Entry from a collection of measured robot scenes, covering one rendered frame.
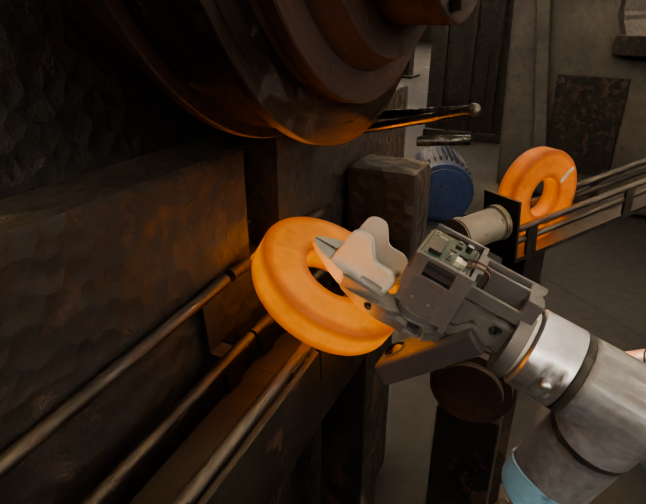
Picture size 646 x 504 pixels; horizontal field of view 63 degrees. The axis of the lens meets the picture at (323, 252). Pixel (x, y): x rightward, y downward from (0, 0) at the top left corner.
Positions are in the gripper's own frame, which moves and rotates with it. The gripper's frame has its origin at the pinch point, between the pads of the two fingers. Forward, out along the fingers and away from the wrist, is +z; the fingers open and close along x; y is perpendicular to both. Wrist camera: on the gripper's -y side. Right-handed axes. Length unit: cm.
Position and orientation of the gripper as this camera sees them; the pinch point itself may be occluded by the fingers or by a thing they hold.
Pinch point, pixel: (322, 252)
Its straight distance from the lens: 52.5
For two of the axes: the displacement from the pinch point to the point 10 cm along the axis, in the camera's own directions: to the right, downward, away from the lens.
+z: -8.4, -4.9, 2.3
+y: 3.1, -7.9, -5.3
